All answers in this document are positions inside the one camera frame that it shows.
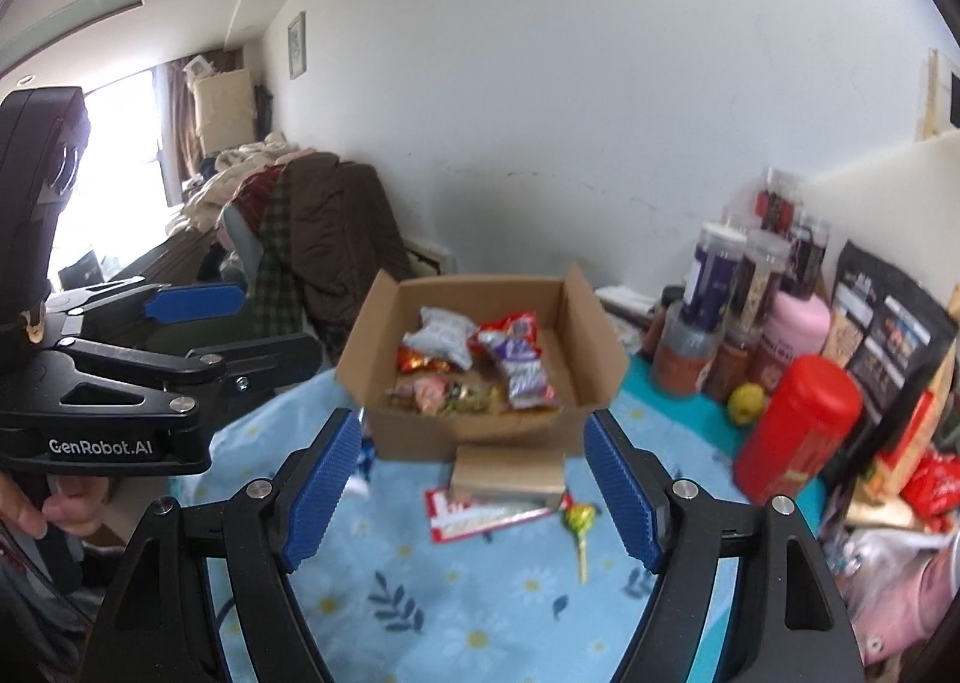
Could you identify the purple silver snack packet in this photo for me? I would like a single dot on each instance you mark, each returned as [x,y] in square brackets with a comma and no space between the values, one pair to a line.
[506,347]
[532,383]

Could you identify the person's left hand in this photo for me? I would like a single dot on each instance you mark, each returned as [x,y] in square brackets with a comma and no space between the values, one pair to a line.
[75,514]

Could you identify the red snack packet white print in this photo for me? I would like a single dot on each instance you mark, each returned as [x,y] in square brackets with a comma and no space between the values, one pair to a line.
[510,325]

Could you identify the red gold snack packet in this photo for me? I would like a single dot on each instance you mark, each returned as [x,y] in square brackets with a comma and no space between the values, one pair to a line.
[421,359]

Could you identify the wide jar with orange contents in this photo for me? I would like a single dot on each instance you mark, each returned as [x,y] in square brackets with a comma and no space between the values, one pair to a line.
[682,353]

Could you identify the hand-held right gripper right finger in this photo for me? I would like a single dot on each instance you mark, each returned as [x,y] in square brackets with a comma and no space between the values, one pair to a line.
[622,495]

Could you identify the white foam board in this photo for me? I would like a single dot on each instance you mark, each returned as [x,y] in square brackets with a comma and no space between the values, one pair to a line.
[877,196]

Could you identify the window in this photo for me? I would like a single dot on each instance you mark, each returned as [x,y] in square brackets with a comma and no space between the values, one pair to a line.
[120,143]

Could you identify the red canister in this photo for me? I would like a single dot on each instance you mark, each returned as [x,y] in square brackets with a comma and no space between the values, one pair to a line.
[795,428]

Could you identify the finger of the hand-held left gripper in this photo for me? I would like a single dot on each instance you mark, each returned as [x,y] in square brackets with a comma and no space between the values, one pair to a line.
[195,302]
[270,357]

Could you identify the narrow jar with orange contents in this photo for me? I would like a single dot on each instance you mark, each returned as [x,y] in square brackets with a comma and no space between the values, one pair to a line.
[731,368]

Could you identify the yellow red snack bag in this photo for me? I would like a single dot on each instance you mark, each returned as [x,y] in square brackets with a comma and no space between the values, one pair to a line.
[919,428]

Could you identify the brown padded jacket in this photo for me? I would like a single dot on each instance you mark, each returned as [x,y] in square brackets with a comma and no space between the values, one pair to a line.
[337,241]

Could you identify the leaning canvas board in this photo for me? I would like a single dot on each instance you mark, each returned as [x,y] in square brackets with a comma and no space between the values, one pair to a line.
[941,94]

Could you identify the red plaid cloth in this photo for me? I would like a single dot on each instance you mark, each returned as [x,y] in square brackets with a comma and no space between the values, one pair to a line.
[259,192]

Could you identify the wall picture frame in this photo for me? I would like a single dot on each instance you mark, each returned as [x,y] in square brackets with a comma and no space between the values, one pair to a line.
[297,46]

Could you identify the brown wooden desk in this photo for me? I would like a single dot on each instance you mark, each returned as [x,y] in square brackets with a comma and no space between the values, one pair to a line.
[172,256]

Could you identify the laptop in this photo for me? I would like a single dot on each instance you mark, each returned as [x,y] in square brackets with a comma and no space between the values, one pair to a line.
[81,271]

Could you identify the pink container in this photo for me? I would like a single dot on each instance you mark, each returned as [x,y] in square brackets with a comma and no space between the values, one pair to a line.
[900,600]

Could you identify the cardboard box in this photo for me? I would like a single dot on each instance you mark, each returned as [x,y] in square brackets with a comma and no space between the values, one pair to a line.
[420,432]

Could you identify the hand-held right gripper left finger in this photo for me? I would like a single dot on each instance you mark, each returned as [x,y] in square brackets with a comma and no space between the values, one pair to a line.
[322,495]

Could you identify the beige storage bag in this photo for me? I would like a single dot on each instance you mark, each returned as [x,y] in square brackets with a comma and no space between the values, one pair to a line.
[223,109]

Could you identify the clear jar with dark red contents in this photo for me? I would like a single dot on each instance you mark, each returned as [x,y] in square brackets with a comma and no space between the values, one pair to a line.
[780,199]

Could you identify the green yellow lollipop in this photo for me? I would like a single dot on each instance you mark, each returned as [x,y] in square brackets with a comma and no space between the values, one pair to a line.
[581,522]

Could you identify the white paper stack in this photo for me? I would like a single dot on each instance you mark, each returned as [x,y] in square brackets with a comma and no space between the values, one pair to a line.
[626,304]

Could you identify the person's grey clothing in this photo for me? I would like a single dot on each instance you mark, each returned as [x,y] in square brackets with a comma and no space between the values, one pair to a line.
[37,623]

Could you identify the clear jar with mixed grains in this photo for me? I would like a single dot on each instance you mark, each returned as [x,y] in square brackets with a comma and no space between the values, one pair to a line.
[759,286]

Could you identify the brown curtain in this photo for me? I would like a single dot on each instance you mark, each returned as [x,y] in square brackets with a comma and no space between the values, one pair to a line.
[176,128]

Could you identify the clear bag of yellow crisps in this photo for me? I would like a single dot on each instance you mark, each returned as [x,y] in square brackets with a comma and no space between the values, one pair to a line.
[471,400]

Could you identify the pink snack packet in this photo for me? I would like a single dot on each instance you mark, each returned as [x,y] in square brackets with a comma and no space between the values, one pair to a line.
[429,392]

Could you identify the teal table mat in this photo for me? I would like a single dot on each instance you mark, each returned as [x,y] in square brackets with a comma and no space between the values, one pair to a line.
[675,421]

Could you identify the purple label clear jar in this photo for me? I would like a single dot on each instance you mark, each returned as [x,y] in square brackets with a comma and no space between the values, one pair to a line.
[712,278]

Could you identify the small brown cardboard packet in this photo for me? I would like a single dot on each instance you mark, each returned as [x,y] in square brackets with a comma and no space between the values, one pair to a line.
[510,469]

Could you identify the green plaid scarf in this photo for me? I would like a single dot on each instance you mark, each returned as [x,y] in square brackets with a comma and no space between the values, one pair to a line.
[274,263]

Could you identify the white baseboard heater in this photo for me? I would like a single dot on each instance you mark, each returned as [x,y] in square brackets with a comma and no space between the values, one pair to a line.
[431,257]

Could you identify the black printed pouch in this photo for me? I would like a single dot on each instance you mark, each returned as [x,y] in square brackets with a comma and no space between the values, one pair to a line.
[885,331]

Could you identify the clear jar with black contents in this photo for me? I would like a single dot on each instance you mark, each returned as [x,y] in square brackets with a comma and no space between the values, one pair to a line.
[808,256]

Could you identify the red crinkled packet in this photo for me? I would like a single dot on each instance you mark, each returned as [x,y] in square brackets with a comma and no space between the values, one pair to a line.
[934,488]

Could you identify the blue floral tablecloth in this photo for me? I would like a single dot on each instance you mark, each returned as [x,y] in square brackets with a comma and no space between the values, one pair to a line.
[450,600]

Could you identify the pink bottle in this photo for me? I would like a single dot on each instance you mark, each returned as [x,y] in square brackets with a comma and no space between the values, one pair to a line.
[795,338]

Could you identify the cream bedding pile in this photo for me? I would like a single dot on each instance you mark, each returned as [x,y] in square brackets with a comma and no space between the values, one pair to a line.
[232,173]

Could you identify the yellow green fruit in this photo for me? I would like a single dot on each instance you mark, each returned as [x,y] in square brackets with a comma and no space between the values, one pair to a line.
[746,404]

